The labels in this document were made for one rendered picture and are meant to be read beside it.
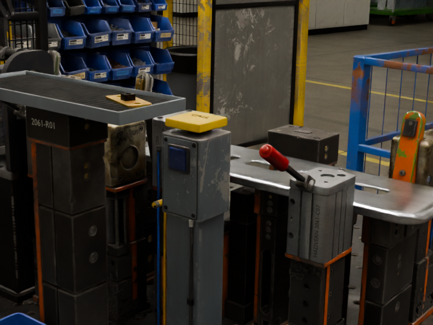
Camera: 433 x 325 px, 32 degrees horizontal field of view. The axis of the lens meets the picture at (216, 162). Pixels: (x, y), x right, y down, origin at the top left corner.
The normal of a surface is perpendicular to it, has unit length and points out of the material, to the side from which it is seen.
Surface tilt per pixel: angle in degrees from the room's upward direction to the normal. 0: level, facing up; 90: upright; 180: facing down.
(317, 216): 90
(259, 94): 90
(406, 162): 78
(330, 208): 90
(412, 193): 0
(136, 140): 90
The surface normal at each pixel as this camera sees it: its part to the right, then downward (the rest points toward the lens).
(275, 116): 0.63, 0.27
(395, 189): 0.02, -0.96
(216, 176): 0.79, 0.18
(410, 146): -0.60, 0.00
